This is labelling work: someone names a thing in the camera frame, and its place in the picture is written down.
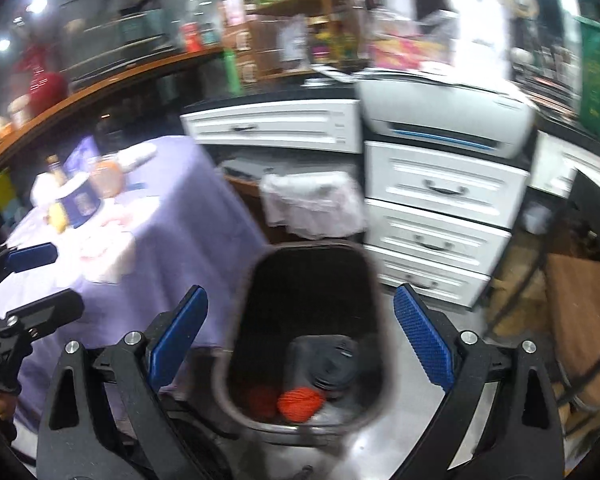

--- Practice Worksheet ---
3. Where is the white drawer stack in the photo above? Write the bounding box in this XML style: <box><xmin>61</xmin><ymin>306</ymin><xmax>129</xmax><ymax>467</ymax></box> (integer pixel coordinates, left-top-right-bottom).
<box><xmin>364</xmin><ymin>140</ymin><xmax>532</xmax><ymax>308</ymax></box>

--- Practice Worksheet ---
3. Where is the white plastic bag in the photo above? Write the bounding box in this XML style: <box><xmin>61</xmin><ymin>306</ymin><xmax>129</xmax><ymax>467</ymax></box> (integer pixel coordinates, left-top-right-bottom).
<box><xmin>259</xmin><ymin>171</ymin><xmax>366</xmax><ymax>241</ymax></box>

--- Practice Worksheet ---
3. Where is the blue paper tub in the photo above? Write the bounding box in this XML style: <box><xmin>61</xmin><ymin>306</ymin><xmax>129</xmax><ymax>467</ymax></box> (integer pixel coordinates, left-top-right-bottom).
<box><xmin>55</xmin><ymin>174</ymin><xmax>106</xmax><ymax>227</ymax></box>

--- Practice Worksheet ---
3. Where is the clear cup with black lid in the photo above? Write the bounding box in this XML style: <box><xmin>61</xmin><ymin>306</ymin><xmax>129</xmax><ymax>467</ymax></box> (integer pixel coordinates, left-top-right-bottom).
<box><xmin>285</xmin><ymin>335</ymin><xmax>362</xmax><ymax>402</ymax></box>

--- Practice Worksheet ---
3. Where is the green paper bag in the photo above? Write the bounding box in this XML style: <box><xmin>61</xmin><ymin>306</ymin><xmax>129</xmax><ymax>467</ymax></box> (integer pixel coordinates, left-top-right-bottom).
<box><xmin>577</xmin><ymin>15</ymin><xmax>600</xmax><ymax>136</ymax></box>

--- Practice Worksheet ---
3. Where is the orange ball in bin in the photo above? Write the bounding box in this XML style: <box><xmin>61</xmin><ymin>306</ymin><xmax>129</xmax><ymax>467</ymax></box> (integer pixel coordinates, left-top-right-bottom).
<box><xmin>277</xmin><ymin>387</ymin><xmax>328</xmax><ymax>423</ymax></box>

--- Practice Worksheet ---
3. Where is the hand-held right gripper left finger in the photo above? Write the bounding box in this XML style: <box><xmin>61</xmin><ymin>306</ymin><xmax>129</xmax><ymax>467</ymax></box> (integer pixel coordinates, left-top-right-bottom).
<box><xmin>35</xmin><ymin>284</ymin><xmax>231</xmax><ymax>480</ymax></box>

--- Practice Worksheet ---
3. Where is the glass display case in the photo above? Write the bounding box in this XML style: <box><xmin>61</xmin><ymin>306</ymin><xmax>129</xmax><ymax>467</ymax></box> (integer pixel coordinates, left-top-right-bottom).
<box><xmin>55</xmin><ymin>0</ymin><xmax>191</xmax><ymax>81</ymax></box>

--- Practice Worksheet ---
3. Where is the pale orange round object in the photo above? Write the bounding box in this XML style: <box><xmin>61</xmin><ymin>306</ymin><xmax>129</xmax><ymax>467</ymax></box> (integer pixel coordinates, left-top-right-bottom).
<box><xmin>87</xmin><ymin>157</ymin><xmax>126</xmax><ymax>199</ymax></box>

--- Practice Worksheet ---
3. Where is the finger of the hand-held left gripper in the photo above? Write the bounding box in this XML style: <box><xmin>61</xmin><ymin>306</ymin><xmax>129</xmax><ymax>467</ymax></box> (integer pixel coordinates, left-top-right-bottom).
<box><xmin>0</xmin><ymin>287</ymin><xmax>86</xmax><ymax>356</ymax></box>
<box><xmin>0</xmin><ymin>241</ymin><xmax>58</xmax><ymax>296</ymax></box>

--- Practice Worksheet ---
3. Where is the blue carton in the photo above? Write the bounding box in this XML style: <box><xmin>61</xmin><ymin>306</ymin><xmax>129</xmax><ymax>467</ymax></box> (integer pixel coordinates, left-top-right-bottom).
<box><xmin>62</xmin><ymin>135</ymin><xmax>101</xmax><ymax>176</ymax></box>

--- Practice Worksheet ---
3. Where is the small brown bottle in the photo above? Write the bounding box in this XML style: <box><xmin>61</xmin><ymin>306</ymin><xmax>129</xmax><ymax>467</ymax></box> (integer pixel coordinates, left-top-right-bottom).
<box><xmin>45</xmin><ymin>155</ymin><xmax>66</xmax><ymax>187</ymax></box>

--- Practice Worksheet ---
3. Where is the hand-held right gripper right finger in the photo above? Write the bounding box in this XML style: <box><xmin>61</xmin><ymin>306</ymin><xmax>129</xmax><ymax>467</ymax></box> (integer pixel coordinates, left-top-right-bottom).
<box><xmin>393</xmin><ymin>283</ymin><xmax>566</xmax><ymax>480</ymax></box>

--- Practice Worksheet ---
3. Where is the purple floral tablecloth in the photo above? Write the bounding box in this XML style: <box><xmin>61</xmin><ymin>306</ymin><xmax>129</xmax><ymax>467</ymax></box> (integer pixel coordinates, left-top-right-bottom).
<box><xmin>0</xmin><ymin>135</ymin><xmax>270</xmax><ymax>433</ymax></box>

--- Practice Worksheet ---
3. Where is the curved wooden counter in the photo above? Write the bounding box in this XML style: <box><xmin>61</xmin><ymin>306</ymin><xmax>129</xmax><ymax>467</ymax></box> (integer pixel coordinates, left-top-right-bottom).
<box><xmin>0</xmin><ymin>45</ymin><xmax>226</xmax><ymax>176</ymax></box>

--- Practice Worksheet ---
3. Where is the white grey printer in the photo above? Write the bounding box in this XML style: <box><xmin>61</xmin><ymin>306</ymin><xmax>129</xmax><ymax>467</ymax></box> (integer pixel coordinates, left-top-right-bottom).
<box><xmin>355</xmin><ymin>72</ymin><xmax>538</xmax><ymax>159</ymax></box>

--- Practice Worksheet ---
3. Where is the white drawer cabinet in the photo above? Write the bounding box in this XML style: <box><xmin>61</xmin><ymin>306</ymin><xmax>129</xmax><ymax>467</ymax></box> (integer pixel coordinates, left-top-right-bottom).
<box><xmin>180</xmin><ymin>97</ymin><xmax>364</xmax><ymax>156</ymax></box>

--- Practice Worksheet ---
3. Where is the green bottle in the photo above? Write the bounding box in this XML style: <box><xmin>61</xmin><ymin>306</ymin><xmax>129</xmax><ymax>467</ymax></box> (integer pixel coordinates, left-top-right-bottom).
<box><xmin>222</xmin><ymin>47</ymin><xmax>244</xmax><ymax>96</ymax></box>

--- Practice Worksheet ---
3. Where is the yellow packet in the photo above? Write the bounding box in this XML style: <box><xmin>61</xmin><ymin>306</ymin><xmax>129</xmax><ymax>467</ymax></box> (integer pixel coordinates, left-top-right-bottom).
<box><xmin>47</xmin><ymin>202</ymin><xmax>71</xmax><ymax>234</ymax></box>

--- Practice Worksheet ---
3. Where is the dark grey trash bin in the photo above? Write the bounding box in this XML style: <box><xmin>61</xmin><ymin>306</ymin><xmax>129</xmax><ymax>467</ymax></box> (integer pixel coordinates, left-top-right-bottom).
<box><xmin>217</xmin><ymin>240</ymin><xmax>387</xmax><ymax>442</ymax></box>

